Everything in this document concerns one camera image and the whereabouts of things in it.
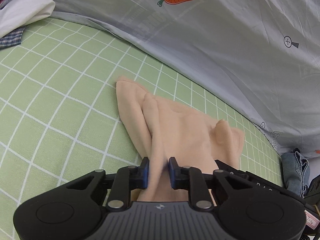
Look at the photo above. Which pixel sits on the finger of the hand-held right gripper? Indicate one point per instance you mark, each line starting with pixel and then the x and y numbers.
pixel 228 168

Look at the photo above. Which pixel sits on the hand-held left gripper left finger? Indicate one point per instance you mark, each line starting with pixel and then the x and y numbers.
pixel 145 176

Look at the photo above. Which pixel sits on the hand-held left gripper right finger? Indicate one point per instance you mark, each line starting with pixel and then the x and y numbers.
pixel 172 176

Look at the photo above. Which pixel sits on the peach long-sleeve top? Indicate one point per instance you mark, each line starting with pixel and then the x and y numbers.
pixel 180 130

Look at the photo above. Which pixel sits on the blue denim jeans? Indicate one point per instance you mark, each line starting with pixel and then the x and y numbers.
pixel 295 172

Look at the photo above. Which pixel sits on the grey carrot-print quilt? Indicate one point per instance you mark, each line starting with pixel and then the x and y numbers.
pixel 212 55

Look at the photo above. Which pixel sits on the green checked bed sheet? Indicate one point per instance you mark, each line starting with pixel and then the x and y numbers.
pixel 62 92

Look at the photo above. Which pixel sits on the blue plaid cloth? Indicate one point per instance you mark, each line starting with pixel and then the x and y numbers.
pixel 11 38

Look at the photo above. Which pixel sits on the white folded cloth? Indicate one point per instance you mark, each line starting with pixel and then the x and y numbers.
pixel 22 7

